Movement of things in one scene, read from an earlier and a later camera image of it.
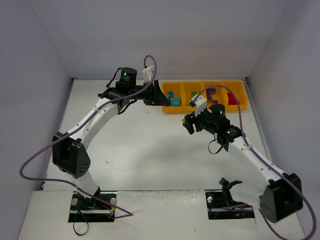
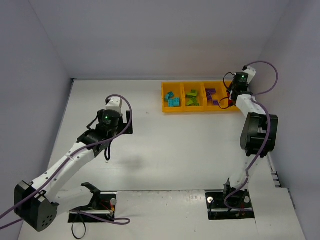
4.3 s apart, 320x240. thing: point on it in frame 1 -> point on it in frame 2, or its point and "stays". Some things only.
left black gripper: [155, 93] -> [128, 122]
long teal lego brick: [175, 101] stays
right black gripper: [194, 121] -> [231, 91]
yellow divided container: [232, 95] stays
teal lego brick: [175, 101] stays
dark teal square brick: [170, 94] stays
